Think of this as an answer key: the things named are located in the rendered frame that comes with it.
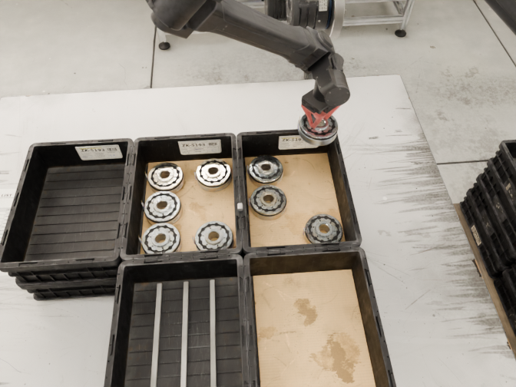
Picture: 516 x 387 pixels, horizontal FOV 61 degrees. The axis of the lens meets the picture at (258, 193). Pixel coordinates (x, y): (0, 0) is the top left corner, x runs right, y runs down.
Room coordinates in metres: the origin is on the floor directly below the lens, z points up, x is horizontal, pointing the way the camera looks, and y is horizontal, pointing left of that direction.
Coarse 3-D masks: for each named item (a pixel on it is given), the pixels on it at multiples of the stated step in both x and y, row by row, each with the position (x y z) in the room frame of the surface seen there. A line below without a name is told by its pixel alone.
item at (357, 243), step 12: (240, 132) 0.88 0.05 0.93; (252, 132) 0.88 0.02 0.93; (264, 132) 0.88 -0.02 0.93; (276, 132) 0.88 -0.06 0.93; (288, 132) 0.88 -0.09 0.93; (240, 144) 0.83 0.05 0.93; (336, 144) 0.84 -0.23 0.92; (240, 156) 0.80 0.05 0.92; (240, 168) 0.74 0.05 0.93; (240, 180) 0.70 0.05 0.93; (348, 180) 0.70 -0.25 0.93; (240, 192) 0.66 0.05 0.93; (348, 192) 0.66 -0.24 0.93; (348, 204) 0.63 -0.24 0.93; (360, 240) 0.52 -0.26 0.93; (252, 252) 0.48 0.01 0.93
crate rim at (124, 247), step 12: (132, 156) 0.79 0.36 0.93; (132, 168) 0.74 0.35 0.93; (132, 180) 0.70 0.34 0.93; (132, 192) 0.66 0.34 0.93; (240, 228) 0.55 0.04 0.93; (240, 240) 0.52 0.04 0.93; (120, 252) 0.48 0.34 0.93; (180, 252) 0.48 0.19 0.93; (192, 252) 0.48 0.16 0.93; (204, 252) 0.49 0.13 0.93; (216, 252) 0.48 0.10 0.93; (228, 252) 0.49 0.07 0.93; (240, 252) 0.49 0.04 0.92
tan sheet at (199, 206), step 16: (192, 160) 0.85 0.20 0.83; (224, 160) 0.85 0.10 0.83; (192, 176) 0.79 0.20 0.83; (192, 192) 0.73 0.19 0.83; (208, 192) 0.73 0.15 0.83; (224, 192) 0.73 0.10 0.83; (192, 208) 0.68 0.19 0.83; (208, 208) 0.68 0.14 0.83; (224, 208) 0.68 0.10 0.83; (144, 224) 0.62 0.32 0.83; (176, 224) 0.62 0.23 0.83; (192, 224) 0.62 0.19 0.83; (160, 240) 0.57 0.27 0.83; (192, 240) 0.57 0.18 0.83
